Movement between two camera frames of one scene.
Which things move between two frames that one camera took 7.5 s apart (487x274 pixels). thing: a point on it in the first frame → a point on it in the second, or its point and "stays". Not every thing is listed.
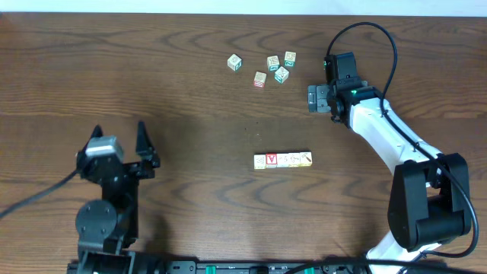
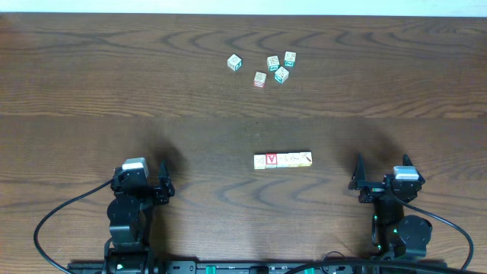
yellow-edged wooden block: x=259 y=161 stays
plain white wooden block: x=282 y=160 stays
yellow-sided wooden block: x=294 y=160 stays
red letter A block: x=271 y=160 stays
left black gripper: x=127 y=168 → x=159 y=189
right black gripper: x=317 y=98 → x=372 y=191
